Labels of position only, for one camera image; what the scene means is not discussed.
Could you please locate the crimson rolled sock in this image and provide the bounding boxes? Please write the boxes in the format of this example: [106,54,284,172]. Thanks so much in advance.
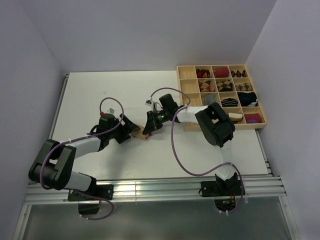
[213,66,229,78]

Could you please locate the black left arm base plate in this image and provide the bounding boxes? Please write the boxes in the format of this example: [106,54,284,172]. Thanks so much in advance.
[67,184,115,220]

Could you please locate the tan sock with purple stripes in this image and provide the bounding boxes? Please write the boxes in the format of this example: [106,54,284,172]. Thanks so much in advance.
[131,125,152,140]

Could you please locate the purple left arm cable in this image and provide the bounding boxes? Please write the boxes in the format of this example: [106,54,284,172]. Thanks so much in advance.
[39,97,126,221]

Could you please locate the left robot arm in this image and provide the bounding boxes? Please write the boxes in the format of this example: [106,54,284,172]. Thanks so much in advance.
[28,113,140,200]

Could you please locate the magenta purple rolled sock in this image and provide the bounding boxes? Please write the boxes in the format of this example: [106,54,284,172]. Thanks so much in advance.
[244,113,262,124]

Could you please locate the grey brown argyle rolled sock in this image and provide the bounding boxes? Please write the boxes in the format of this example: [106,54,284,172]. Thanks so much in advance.
[235,83,253,92]

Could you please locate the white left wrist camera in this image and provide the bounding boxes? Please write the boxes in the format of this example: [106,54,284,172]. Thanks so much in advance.
[99,108,115,116]

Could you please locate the tan orange argyle sock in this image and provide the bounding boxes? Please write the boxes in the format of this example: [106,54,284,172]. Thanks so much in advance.
[198,79,216,93]

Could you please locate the black blue rolled sock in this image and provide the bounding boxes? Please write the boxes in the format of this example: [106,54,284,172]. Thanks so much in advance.
[237,92,258,107]

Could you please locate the brown white argyle rolled sock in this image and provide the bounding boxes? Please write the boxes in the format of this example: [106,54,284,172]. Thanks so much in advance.
[230,69,247,78]

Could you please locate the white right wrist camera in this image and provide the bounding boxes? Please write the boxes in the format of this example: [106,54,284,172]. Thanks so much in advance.
[145,99,163,112]

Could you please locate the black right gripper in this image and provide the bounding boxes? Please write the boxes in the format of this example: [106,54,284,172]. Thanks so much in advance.
[143,109,170,135]

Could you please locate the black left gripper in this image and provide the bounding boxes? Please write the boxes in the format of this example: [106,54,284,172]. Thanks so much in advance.
[107,113,140,144]

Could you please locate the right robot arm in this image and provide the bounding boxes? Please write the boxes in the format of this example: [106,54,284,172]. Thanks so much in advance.
[142,94,240,195]

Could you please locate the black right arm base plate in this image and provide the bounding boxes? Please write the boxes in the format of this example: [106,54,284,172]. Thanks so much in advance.
[198,179,246,213]

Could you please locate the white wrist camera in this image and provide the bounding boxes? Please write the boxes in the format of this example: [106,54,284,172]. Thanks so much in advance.
[99,108,115,116]
[145,99,163,112]

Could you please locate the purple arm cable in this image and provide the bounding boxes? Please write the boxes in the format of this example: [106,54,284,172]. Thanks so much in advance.
[39,97,126,221]
[149,87,245,215]

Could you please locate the black white striped rolled sock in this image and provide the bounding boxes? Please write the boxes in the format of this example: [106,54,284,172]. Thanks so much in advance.
[221,97,239,108]

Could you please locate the red orange argyle rolled sock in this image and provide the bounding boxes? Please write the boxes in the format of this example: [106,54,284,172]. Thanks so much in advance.
[195,68,211,79]

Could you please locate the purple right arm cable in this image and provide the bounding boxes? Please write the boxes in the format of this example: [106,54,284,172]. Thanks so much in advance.
[149,87,245,215]

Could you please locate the wooden compartment tray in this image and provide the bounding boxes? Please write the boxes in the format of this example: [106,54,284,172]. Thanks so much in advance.
[176,64,267,130]

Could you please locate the brown tan argyle rolled sock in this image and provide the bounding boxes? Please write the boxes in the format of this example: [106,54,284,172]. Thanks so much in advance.
[216,80,233,92]

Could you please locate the beige rolled sock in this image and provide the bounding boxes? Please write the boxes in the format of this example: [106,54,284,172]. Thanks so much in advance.
[227,112,243,122]

